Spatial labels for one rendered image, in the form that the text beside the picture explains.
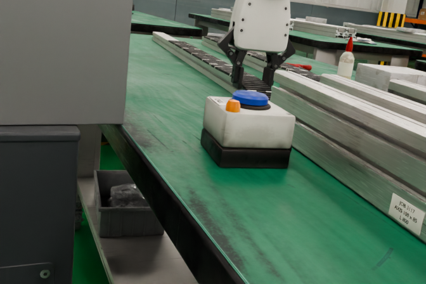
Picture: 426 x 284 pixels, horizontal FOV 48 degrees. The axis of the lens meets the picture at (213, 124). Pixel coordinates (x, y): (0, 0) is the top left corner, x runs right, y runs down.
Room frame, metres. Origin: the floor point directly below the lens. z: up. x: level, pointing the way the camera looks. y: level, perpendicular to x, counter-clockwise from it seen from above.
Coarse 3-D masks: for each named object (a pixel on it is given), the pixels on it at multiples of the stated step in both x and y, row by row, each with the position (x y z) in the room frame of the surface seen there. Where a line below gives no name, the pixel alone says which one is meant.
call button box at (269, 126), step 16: (208, 96) 0.54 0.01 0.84; (208, 112) 0.52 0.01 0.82; (224, 112) 0.47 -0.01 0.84; (240, 112) 0.48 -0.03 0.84; (256, 112) 0.48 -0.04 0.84; (272, 112) 0.49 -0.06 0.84; (288, 112) 0.51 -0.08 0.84; (208, 128) 0.52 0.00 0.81; (224, 128) 0.47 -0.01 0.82; (240, 128) 0.47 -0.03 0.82; (256, 128) 0.48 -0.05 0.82; (272, 128) 0.48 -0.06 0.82; (288, 128) 0.49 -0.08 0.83; (208, 144) 0.51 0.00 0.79; (224, 144) 0.47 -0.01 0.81; (240, 144) 0.47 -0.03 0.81; (256, 144) 0.48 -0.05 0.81; (272, 144) 0.48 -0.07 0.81; (288, 144) 0.49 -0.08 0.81; (224, 160) 0.47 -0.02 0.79; (240, 160) 0.47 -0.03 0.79; (256, 160) 0.48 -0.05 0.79; (272, 160) 0.49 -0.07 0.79; (288, 160) 0.49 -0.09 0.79
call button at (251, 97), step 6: (240, 90) 0.53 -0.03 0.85; (234, 96) 0.51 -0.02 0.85; (240, 96) 0.50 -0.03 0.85; (246, 96) 0.50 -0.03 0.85; (252, 96) 0.50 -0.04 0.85; (258, 96) 0.50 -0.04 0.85; (264, 96) 0.51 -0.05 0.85; (240, 102) 0.50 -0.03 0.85; (246, 102) 0.50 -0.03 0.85; (252, 102) 0.50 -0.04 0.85; (258, 102) 0.50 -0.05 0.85; (264, 102) 0.50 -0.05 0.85
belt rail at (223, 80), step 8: (160, 32) 1.76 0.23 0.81; (160, 40) 1.64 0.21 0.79; (168, 40) 1.50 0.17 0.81; (176, 40) 1.54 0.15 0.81; (168, 48) 1.48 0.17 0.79; (176, 48) 1.37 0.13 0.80; (184, 56) 1.28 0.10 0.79; (192, 56) 1.20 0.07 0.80; (192, 64) 1.19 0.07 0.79; (200, 64) 1.12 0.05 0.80; (208, 72) 1.05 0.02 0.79; (216, 72) 1.00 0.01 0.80; (216, 80) 0.99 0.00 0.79; (224, 80) 0.96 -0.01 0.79; (224, 88) 0.94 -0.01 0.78; (232, 88) 0.89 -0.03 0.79
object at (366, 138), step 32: (288, 96) 0.61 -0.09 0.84; (320, 96) 0.53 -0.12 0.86; (352, 96) 0.51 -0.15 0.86; (384, 96) 0.54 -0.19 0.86; (320, 128) 0.52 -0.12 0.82; (352, 128) 0.46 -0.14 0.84; (384, 128) 0.42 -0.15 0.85; (416, 128) 0.39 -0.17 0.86; (320, 160) 0.51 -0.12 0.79; (352, 160) 0.45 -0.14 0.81; (384, 160) 0.41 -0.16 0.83; (416, 160) 0.37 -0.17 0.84; (384, 192) 0.40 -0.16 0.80; (416, 192) 0.38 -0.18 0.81; (416, 224) 0.36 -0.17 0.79
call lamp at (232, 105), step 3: (228, 102) 0.48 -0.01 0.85; (231, 102) 0.47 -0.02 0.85; (234, 102) 0.47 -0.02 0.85; (237, 102) 0.48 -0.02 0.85; (228, 105) 0.47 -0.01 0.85; (231, 105) 0.47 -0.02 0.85; (234, 105) 0.47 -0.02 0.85; (237, 105) 0.47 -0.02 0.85; (228, 108) 0.47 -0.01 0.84; (231, 108) 0.47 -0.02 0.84; (234, 108) 0.47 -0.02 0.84; (237, 108) 0.47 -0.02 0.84; (228, 111) 0.47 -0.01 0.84; (231, 111) 0.47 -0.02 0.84; (234, 111) 0.47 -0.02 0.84; (237, 111) 0.47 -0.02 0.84
